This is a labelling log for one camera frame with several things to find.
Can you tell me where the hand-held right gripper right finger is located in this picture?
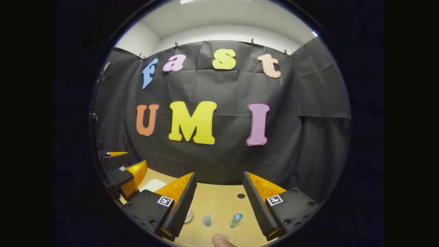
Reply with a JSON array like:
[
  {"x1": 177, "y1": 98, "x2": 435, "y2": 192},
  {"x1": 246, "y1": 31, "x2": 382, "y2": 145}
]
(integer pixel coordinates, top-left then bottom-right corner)
[{"x1": 242, "y1": 171, "x2": 323, "y2": 242}]

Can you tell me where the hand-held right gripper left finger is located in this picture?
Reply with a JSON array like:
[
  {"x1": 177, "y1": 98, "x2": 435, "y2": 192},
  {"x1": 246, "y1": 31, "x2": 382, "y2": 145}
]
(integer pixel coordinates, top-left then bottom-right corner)
[{"x1": 122, "y1": 172, "x2": 198, "y2": 242}]

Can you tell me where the blue capped clear bottle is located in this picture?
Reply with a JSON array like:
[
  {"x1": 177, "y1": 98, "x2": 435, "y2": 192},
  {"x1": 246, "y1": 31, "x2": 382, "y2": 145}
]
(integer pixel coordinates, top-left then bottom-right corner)
[{"x1": 230, "y1": 213, "x2": 244, "y2": 229}]

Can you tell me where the white suitcase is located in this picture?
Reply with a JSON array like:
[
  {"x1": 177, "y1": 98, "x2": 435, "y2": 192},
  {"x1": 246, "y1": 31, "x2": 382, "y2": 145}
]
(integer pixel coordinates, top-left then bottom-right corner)
[{"x1": 139, "y1": 178, "x2": 168, "y2": 193}]

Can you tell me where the black backdrop cloth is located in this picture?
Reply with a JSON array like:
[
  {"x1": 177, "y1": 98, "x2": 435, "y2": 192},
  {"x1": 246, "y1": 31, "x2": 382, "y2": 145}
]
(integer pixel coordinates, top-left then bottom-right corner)
[{"x1": 93, "y1": 38, "x2": 352, "y2": 203}]

